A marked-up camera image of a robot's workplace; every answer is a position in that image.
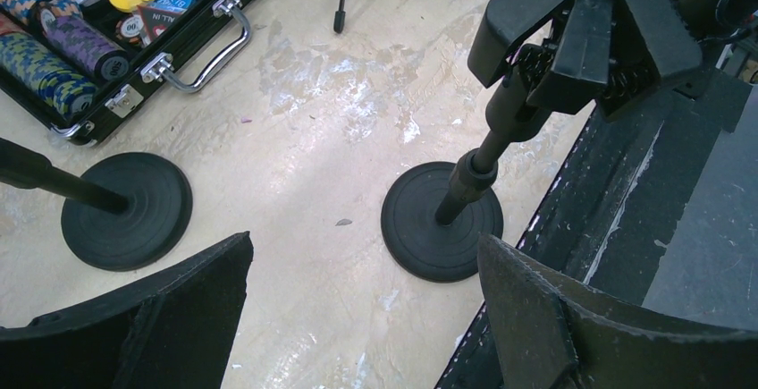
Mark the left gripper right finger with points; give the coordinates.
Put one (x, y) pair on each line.
(552, 331)

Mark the black round-base mic stand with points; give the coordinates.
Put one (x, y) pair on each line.
(124, 213)

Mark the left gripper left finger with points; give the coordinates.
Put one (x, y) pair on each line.
(172, 329)

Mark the black poker chip case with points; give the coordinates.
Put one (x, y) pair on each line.
(82, 71)

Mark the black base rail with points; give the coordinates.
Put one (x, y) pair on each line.
(659, 207)

